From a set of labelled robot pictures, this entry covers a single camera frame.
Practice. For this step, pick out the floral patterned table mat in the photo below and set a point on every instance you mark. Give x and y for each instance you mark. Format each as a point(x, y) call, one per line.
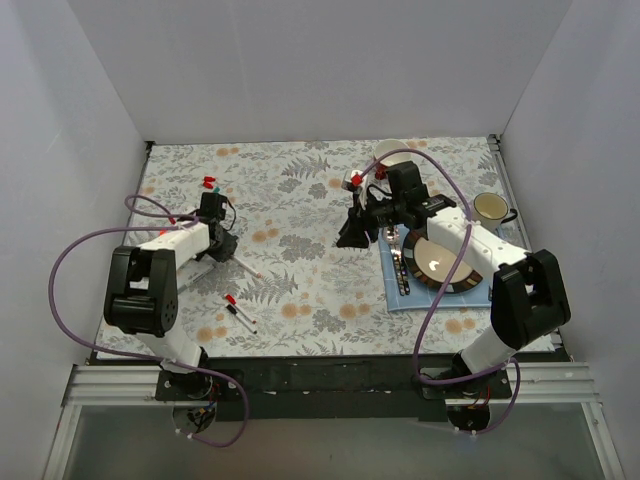
point(313, 298)

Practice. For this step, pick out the metal spoon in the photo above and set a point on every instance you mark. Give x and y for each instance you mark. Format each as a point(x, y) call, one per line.
point(392, 237)

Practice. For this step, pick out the grey tip white marker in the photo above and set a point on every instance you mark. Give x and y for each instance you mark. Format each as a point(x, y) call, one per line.
point(187, 278)

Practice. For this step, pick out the long red eraser-cap marker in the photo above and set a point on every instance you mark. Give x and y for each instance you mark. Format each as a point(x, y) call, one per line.
point(241, 310)

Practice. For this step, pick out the dark rimmed plate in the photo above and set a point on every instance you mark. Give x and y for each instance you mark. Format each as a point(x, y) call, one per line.
point(430, 263)

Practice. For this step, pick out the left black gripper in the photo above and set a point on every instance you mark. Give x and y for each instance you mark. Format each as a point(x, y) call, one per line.
point(223, 245)

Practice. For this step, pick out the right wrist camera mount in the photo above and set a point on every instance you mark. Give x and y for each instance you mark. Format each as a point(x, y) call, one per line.
point(356, 182)

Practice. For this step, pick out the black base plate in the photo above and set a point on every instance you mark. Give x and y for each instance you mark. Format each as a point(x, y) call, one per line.
point(379, 386)

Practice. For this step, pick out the cream enamel mug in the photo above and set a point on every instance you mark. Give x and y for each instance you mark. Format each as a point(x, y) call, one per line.
point(491, 211)

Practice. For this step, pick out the red and white bowl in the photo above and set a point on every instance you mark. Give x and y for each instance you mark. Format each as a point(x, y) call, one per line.
point(392, 152)

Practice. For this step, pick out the blue checked cloth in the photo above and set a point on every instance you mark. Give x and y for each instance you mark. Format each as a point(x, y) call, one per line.
point(421, 297)

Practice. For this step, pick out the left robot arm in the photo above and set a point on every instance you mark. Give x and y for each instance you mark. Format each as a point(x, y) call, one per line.
point(142, 291)

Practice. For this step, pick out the black cap thin marker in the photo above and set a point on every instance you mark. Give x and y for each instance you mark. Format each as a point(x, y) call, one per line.
point(246, 323)

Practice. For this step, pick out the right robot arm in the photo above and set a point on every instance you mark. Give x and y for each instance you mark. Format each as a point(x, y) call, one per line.
point(528, 296)

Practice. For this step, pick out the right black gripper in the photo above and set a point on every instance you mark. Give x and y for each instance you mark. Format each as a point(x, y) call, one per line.
point(365, 220)

